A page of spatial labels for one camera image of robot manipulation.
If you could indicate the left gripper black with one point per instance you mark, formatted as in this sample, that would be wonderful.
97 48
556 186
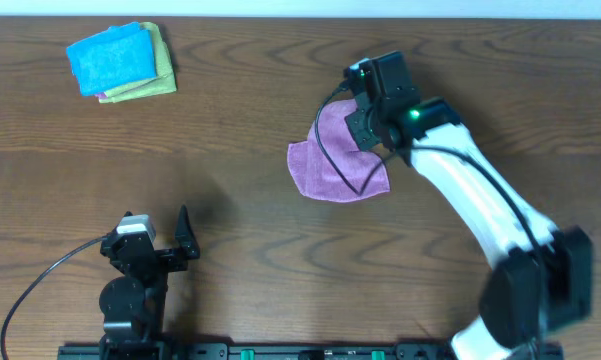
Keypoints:
161 256

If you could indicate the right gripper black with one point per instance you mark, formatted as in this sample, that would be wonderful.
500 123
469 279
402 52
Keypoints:
359 122

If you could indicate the purple microfibre cloth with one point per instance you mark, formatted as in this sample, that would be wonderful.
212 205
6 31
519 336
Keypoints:
328 166

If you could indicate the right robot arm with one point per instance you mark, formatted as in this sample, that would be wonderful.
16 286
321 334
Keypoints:
541 277

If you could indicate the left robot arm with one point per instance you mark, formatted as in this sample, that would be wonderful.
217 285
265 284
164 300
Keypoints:
133 304

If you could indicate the lower green folded cloth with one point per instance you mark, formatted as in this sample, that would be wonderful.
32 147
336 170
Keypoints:
150 90

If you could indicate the green folded cloth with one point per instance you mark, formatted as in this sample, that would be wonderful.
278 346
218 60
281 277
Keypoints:
150 90
162 62

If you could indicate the upper green folded cloth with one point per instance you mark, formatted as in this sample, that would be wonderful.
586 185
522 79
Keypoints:
162 62

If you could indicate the blue folded cloth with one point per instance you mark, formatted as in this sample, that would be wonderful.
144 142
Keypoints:
115 57

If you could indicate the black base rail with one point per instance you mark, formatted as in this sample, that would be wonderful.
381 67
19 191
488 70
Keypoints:
221 351

